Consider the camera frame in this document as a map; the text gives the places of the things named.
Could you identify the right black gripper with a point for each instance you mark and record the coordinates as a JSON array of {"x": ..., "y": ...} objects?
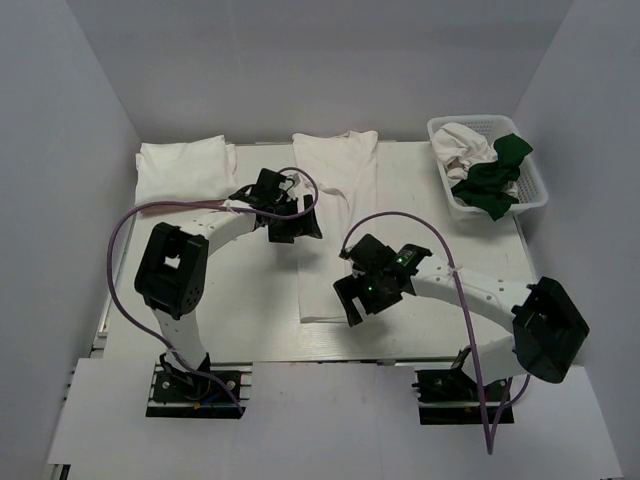
[{"x": 351, "y": 287}]

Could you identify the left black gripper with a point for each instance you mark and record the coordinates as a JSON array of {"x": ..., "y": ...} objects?
[{"x": 307, "y": 226}]

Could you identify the white shirt red logo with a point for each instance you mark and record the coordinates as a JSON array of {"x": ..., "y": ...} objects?
[{"x": 345, "y": 169}]

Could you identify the dark green t shirt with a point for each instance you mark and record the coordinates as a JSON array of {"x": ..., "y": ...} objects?
[{"x": 487, "y": 184}]

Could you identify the plain white t shirt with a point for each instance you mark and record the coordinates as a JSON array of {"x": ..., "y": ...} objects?
[{"x": 458, "y": 148}]

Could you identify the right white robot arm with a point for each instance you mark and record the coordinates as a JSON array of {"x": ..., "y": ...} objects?
[{"x": 545, "y": 330}]

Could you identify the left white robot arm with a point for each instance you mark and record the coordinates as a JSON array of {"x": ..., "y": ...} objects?
[{"x": 172, "y": 274}]

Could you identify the folded white shirt stack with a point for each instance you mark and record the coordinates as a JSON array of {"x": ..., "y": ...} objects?
[{"x": 204, "y": 170}]

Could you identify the white plastic basket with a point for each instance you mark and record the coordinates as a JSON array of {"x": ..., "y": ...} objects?
[{"x": 531, "y": 190}]

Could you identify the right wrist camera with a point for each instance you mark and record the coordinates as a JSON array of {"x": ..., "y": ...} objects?
[{"x": 368, "y": 254}]

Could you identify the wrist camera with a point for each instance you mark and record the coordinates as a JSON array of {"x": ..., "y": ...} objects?
[
  {"x": 368, "y": 254},
  {"x": 271, "y": 186}
]

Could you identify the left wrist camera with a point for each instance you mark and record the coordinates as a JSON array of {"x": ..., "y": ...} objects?
[{"x": 271, "y": 186}]

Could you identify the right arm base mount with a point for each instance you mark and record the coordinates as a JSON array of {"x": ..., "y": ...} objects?
[{"x": 445, "y": 395}]

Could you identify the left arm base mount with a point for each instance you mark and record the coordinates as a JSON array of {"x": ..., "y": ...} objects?
[{"x": 170, "y": 398}]

